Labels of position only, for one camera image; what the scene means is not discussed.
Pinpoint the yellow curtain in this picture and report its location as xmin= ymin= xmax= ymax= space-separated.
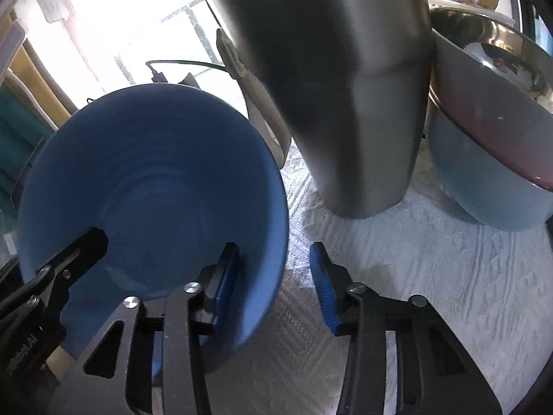
xmin=9 ymin=37 xmax=74 ymax=132

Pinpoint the teal curtain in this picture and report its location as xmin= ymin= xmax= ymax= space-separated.
xmin=0 ymin=82 xmax=48 ymax=208

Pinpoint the black charger cable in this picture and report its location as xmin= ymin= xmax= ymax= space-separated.
xmin=146 ymin=59 xmax=227 ymax=84

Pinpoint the white desk lamp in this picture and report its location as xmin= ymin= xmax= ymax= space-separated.
xmin=0 ymin=19 xmax=27 ymax=79

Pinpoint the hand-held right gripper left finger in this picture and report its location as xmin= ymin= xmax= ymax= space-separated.
xmin=47 ymin=243 xmax=240 ymax=415

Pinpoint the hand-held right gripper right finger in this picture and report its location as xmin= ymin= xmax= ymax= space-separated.
xmin=309 ymin=242 xmax=503 ymax=415

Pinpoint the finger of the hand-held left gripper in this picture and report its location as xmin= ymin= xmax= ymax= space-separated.
xmin=35 ymin=226 xmax=110 ymax=307

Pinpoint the pale pink bowl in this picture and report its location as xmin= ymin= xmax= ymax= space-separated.
xmin=428 ymin=32 xmax=553 ymax=191

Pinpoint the deep blue bowl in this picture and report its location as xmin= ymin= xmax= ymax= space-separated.
xmin=16 ymin=84 xmax=290 ymax=376

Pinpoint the steel tumbler with strap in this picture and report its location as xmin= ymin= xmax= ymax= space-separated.
xmin=194 ymin=0 xmax=435 ymax=220

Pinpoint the light blue bowl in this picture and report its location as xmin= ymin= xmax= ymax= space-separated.
xmin=425 ymin=95 xmax=553 ymax=232

